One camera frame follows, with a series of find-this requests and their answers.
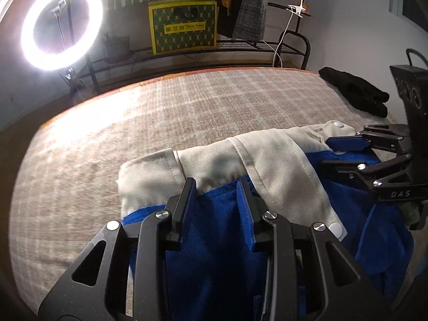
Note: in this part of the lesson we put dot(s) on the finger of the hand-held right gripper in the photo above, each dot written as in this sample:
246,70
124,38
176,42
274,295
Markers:
341,167
347,143

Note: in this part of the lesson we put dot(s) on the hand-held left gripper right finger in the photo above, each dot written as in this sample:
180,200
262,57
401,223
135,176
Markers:
243,207

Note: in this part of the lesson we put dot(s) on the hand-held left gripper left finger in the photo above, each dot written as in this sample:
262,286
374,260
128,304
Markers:
189,200

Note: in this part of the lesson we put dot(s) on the beige jacket with blue collar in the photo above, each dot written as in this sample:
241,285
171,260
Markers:
284,160

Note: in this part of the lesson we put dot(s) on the black metal clothes rack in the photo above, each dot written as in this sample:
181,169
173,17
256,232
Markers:
234,45

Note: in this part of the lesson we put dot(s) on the person's right hand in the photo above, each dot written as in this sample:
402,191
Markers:
413,214

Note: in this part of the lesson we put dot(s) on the black folded cloth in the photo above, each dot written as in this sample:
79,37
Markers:
351,90

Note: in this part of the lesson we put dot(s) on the checkered beige blanket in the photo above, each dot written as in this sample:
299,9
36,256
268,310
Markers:
133,113

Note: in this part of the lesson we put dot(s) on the window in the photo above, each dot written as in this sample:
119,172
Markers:
411,3

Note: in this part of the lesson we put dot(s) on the white clip lamp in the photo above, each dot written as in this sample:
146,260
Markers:
296,9

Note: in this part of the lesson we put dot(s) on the grey plaid coat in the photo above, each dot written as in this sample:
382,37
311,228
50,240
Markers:
250,6

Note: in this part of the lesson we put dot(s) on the potted plant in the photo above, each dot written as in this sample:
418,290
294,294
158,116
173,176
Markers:
117,48

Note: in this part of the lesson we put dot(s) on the yellow patterned box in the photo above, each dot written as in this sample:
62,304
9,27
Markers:
182,30

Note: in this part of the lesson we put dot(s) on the black coat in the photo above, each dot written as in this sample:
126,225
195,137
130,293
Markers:
222,23

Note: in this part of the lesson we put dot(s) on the black curved metal frame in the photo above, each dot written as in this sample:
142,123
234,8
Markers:
308,52

